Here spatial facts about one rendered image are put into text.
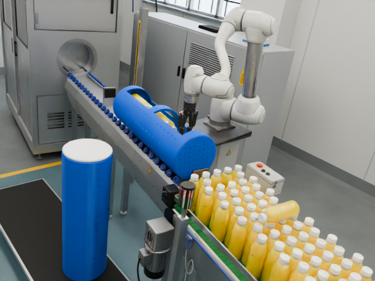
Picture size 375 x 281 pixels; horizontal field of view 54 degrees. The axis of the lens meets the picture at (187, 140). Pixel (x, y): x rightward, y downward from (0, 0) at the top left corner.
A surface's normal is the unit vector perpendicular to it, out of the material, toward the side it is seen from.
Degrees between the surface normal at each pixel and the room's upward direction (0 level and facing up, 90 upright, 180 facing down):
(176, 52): 90
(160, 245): 90
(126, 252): 0
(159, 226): 0
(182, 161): 90
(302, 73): 90
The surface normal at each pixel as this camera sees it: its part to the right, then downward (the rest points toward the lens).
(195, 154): 0.53, 0.42
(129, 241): 0.14, -0.90
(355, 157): -0.75, 0.18
